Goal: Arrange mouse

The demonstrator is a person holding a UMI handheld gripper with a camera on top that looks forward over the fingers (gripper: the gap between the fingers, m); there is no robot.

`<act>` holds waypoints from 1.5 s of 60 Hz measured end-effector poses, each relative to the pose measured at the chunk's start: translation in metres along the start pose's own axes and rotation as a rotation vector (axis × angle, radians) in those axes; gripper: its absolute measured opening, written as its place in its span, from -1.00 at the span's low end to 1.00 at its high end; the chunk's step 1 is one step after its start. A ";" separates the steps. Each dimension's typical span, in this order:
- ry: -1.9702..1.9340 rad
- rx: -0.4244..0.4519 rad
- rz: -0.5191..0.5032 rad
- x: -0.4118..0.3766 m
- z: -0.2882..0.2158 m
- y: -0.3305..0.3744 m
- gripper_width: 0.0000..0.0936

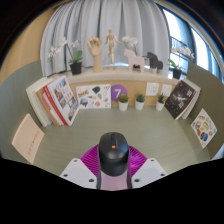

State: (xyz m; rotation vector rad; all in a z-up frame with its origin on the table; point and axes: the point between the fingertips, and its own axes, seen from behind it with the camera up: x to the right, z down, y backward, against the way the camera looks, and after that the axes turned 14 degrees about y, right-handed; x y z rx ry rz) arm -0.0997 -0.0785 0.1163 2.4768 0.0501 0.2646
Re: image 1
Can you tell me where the white wall socket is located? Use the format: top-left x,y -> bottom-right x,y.
145,82 -> 160,97
160,83 -> 174,98

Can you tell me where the beige card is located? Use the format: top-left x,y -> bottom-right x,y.
11,113 -> 45,165

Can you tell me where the brown book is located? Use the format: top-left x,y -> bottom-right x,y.
35,87 -> 63,128

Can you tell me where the white orchid in black pot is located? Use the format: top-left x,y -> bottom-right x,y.
121,35 -> 139,56
167,45 -> 196,80
47,37 -> 84,76

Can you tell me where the white book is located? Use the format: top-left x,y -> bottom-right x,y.
25,77 -> 54,128

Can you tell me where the light wooden desk ledge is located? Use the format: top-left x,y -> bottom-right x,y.
49,66 -> 181,86

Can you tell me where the colourful sticker sheet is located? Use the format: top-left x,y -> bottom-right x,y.
190,107 -> 218,149

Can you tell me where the pink horse figure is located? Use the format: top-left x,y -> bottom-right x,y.
123,48 -> 146,73

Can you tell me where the red and white magazine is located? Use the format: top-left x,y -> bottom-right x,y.
42,75 -> 80,127

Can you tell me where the small plant in white pot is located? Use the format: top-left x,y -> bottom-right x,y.
134,93 -> 146,111
155,93 -> 167,112
117,93 -> 130,112

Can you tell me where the purple round number sign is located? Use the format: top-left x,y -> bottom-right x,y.
110,84 -> 128,103

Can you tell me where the white picture collage card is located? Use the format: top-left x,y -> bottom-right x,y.
75,83 -> 112,110

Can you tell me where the window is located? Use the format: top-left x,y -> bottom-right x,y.
159,6 -> 223,81

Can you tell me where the black book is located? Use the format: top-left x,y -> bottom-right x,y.
164,79 -> 197,120

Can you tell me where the wooden mannequin figure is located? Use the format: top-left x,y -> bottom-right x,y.
104,28 -> 123,70

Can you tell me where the black computer mouse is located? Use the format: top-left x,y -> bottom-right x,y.
97,131 -> 130,177

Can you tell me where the grey-green desk partition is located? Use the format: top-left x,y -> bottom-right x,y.
186,61 -> 224,159
0,59 -> 44,164

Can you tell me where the grey curtain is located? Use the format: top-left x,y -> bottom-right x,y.
39,0 -> 171,78

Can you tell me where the wooden hand model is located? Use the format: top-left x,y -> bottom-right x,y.
86,35 -> 104,73

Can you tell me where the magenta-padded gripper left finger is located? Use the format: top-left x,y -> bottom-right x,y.
59,144 -> 103,191

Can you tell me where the black horse figure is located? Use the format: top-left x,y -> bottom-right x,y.
146,51 -> 164,73

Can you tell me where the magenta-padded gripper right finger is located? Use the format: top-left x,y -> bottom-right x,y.
126,144 -> 168,189

